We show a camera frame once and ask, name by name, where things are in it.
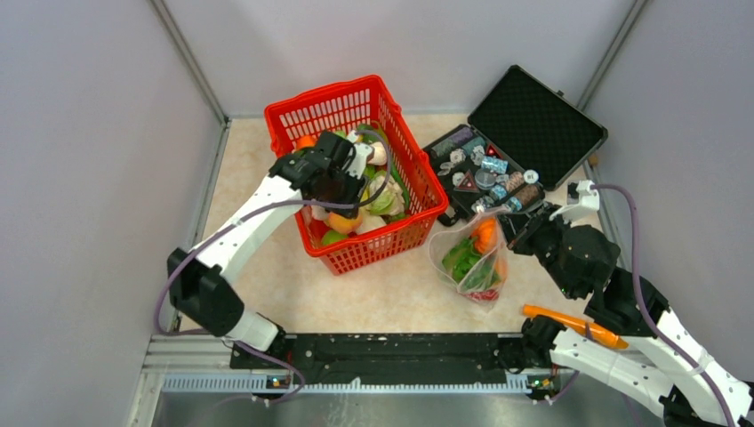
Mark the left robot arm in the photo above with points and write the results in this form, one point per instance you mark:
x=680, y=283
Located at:
x=200, y=280

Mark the peach fruit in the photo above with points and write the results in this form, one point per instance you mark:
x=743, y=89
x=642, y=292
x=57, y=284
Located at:
x=344, y=225

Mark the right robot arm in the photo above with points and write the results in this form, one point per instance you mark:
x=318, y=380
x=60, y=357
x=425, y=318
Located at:
x=678, y=380

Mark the red chili pepper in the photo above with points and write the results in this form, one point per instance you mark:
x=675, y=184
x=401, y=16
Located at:
x=489, y=295

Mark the small green cabbage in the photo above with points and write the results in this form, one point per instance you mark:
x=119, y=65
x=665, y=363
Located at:
x=332, y=237

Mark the green lettuce head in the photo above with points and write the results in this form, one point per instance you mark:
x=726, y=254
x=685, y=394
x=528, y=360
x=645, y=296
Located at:
x=469, y=270

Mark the white cauliflower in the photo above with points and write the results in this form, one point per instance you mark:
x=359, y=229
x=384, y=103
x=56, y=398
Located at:
x=391, y=201

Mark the orange handled tool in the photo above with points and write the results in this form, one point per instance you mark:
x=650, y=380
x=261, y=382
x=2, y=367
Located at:
x=581, y=326

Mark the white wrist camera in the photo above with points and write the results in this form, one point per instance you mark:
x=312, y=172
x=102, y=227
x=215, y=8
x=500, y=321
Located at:
x=362, y=154
x=582, y=200

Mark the black poker chip case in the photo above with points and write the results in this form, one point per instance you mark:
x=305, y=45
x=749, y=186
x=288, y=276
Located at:
x=525, y=124

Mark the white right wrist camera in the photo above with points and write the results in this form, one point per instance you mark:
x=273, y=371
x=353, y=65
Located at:
x=582, y=200

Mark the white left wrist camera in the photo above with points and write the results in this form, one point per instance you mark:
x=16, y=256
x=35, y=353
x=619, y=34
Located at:
x=362, y=154

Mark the red triangle dealer card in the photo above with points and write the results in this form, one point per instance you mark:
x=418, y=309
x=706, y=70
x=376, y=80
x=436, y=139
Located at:
x=464, y=182

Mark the clear round dealer button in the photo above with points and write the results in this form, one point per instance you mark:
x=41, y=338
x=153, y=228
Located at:
x=485, y=180

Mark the clear zip top bag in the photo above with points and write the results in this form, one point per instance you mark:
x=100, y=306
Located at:
x=443, y=241

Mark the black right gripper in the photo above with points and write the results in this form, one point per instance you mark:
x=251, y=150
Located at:
x=520, y=226

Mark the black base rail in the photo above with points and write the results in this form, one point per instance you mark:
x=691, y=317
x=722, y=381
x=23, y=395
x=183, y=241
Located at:
x=414, y=359

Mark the orange mini pumpkin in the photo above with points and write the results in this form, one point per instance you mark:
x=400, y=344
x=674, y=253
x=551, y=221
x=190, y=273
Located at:
x=485, y=236

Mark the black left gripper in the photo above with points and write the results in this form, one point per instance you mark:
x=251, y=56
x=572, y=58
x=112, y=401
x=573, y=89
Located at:
x=356, y=188

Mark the pale napa cabbage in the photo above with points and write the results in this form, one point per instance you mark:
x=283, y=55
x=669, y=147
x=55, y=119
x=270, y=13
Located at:
x=369, y=223

